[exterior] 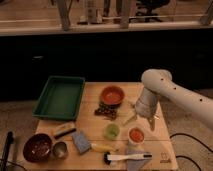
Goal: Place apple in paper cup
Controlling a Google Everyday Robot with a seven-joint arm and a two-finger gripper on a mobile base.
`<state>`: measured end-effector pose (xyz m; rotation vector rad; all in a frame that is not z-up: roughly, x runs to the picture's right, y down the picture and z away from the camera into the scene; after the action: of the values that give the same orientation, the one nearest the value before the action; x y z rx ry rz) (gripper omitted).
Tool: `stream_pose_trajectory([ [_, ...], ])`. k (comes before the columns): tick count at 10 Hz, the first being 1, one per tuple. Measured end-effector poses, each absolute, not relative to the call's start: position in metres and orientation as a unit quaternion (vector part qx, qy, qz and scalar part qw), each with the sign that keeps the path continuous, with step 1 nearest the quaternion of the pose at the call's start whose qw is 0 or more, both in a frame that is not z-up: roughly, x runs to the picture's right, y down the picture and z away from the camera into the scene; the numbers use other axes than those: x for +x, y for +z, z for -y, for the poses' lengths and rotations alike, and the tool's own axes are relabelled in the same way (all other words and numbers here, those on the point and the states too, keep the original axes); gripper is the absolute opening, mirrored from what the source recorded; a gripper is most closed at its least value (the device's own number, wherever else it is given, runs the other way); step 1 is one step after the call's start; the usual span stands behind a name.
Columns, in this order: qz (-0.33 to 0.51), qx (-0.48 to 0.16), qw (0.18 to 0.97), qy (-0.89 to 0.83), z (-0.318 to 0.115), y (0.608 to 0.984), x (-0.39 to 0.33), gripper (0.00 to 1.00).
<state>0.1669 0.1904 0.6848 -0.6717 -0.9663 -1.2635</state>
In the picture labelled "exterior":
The white handled brush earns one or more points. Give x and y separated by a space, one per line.
108 158

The blue sponge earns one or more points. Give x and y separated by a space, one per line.
81 142

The green cup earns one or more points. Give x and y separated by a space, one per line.
112 131

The small metal cup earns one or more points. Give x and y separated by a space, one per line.
60 150

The grey cloth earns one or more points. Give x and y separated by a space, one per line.
135 165

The orange bowl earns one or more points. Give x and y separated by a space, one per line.
112 95

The green plastic tray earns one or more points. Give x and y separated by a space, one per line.
60 98

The black pole stand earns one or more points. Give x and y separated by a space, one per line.
6 149

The yellow banana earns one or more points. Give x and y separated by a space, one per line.
102 148

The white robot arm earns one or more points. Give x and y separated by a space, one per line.
159 82

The dark chocolate box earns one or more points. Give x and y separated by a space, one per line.
107 111

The dark brown bowl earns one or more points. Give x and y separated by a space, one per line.
37 148

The wooden block eraser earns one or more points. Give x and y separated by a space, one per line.
64 129

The office chair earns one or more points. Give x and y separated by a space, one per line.
145 10

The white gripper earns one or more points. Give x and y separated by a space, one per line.
146 106

